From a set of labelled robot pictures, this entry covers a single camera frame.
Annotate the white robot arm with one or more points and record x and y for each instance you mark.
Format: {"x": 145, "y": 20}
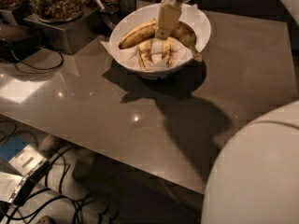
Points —
{"x": 255, "y": 178}

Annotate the white bowl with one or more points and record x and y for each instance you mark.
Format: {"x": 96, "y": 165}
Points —
{"x": 130, "y": 25}

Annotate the left lower banana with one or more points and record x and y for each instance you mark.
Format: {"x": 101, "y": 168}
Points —
{"x": 144, "y": 55}

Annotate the dark round appliance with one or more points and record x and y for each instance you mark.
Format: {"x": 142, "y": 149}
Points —
{"x": 17, "y": 42}

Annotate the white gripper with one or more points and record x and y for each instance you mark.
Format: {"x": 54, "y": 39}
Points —
{"x": 168, "y": 18}

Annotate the shoe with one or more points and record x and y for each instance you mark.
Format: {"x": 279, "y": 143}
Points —
{"x": 49, "y": 145}
{"x": 83, "y": 164}

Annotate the blue box on floor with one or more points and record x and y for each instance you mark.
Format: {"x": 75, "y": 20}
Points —
{"x": 12, "y": 148}

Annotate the left shoe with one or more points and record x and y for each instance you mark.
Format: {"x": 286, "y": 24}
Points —
{"x": 49, "y": 145}

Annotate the black mesh cup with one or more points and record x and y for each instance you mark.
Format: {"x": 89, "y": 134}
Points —
{"x": 126, "y": 7}

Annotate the metal stand block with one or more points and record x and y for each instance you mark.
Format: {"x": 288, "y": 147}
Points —
{"x": 69, "y": 37}

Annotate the yellow banana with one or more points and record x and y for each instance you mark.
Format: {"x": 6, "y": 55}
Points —
{"x": 182, "y": 32}

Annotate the right shoe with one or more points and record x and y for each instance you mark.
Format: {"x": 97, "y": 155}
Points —
{"x": 83, "y": 164}

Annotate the right lower banana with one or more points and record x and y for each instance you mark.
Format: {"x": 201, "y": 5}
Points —
{"x": 168, "y": 52}

